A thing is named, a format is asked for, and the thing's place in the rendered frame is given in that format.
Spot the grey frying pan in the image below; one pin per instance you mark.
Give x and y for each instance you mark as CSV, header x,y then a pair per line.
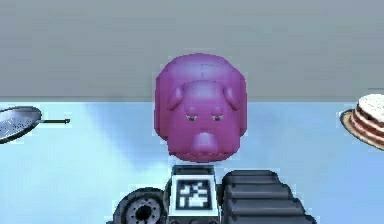
x,y
16,123

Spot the big pink piggy bank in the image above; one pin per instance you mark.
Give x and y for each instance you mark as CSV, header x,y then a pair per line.
x,y
200,110

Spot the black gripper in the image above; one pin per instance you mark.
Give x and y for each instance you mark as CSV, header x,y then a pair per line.
x,y
143,210

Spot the layered cake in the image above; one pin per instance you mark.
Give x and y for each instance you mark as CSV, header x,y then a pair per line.
x,y
370,116

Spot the tan plate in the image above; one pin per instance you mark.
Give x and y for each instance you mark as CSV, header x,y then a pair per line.
x,y
350,128

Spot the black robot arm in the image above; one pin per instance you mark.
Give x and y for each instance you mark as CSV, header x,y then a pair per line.
x,y
256,200

